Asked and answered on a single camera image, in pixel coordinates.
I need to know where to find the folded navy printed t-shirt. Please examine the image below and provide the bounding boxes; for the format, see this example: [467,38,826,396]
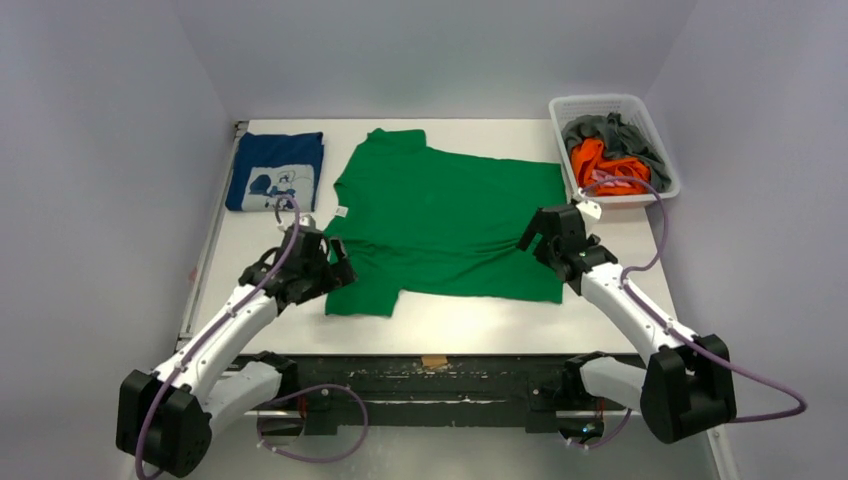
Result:
[225,132,324,212]

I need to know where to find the grey t-shirt in basket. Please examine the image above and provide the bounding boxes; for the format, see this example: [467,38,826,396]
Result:
[561,113,672,193]

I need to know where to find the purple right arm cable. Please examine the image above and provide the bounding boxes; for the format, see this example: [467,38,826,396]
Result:
[566,174,808,452]

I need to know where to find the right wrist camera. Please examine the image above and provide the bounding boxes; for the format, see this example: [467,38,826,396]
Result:
[575,199,603,223]

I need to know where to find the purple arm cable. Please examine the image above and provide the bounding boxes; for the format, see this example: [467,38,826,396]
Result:
[566,174,808,452]
[134,193,370,480]

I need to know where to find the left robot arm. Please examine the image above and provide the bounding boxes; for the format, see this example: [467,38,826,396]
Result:
[116,223,357,479]

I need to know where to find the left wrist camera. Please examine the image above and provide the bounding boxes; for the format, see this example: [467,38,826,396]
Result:
[278,214,315,232]

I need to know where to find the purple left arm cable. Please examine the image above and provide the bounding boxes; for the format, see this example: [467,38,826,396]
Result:
[134,193,370,480]

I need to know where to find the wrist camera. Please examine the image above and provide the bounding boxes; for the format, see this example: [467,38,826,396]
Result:
[575,199,603,223]
[278,214,315,232]

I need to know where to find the black table front rail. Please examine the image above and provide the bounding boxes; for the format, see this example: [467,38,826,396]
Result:
[252,354,626,435]

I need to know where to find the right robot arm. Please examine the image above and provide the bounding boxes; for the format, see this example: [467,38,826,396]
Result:
[517,201,737,444]

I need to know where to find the green t-shirt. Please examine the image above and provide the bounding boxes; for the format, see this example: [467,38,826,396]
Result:
[325,129,566,317]

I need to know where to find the pink garment in basket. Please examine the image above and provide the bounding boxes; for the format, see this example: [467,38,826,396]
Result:
[591,170,632,188]

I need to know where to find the orange t-shirt in basket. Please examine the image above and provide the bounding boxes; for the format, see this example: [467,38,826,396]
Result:
[570,138,652,196]

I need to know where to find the white plastic laundry basket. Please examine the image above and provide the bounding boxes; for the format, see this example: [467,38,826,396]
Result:
[549,94,680,209]

